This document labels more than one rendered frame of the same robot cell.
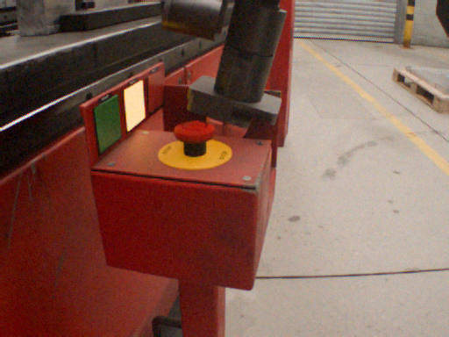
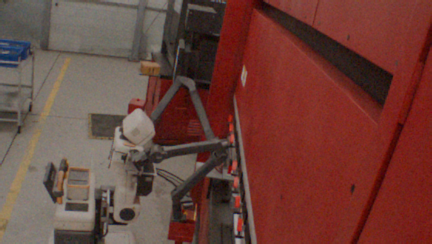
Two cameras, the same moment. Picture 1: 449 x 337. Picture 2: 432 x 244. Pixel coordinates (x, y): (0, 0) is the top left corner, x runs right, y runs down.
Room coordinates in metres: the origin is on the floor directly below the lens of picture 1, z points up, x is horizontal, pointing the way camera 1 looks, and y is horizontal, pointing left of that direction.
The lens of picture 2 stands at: (2.41, -0.57, 2.25)
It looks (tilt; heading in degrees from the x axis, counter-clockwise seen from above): 20 degrees down; 160
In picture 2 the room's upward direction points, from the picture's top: 12 degrees clockwise
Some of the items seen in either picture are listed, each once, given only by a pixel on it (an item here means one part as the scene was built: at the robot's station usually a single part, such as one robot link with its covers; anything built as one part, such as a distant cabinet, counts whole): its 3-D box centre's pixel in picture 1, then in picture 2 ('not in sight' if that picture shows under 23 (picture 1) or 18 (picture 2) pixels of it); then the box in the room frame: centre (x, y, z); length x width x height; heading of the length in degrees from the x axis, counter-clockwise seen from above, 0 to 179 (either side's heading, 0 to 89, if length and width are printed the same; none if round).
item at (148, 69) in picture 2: not in sight; (149, 67); (-2.23, 0.04, 1.04); 0.30 x 0.26 x 0.12; 179
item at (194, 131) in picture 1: (195, 142); not in sight; (0.35, 0.02, 0.79); 0.04 x 0.04 x 0.04
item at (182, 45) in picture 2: not in sight; (182, 62); (-1.10, 0.19, 1.42); 0.45 x 0.12 x 0.36; 170
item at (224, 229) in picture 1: (199, 161); (182, 221); (0.40, 0.02, 0.75); 0.20 x 0.16 x 0.18; 167
